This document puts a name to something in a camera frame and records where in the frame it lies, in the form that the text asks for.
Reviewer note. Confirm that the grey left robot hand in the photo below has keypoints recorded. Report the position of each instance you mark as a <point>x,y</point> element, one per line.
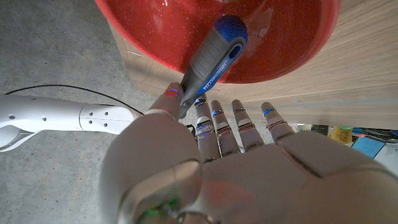
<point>248,180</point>

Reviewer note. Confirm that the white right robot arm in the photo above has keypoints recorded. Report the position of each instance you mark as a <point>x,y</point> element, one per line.
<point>46,113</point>

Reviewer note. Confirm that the red bowl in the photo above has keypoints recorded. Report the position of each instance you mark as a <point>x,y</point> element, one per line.
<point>295,37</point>

